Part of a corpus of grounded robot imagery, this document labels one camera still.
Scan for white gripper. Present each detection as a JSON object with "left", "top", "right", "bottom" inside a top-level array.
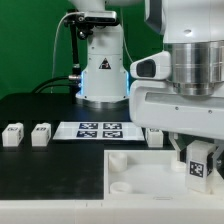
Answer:
[{"left": 129, "top": 80, "right": 224, "bottom": 174}]

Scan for white front fence wall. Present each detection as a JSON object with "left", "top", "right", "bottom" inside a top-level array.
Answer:
[{"left": 0, "top": 199, "right": 224, "bottom": 224}]

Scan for black camera stand pole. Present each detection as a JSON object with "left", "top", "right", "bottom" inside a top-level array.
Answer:
[{"left": 67, "top": 9, "right": 82, "bottom": 95}]

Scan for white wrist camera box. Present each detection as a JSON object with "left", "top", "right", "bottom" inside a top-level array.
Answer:
[{"left": 130, "top": 51, "right": 171, "bottom": 81}]

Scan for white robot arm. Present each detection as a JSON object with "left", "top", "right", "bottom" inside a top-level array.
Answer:
[{"left": 70, "top": 0, "right": 224, "bottom": 140}]

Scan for grey camera cable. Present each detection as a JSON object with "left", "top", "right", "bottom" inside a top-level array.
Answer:
[{"left": 50, "top": 13, "right": 75, "bottom": 94}]

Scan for white square tabletop part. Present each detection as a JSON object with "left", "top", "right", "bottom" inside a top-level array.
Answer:
[{"left": 104, "top": 150, "right": 224, "bottom": 200}]

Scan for black camera on stand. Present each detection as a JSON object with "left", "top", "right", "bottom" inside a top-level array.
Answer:
[{"left": 64, "top": 11, "right": 119, "bottom": 40}]

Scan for black base cables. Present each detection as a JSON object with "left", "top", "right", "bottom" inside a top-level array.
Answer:
[{"left": 31, "top": 75, "right": 82, "bottom": 94}]

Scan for white sheet with markers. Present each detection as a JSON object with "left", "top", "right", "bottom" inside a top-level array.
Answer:
[{"left": 53, "top": 122, "right": 144, "bottom": 141}]

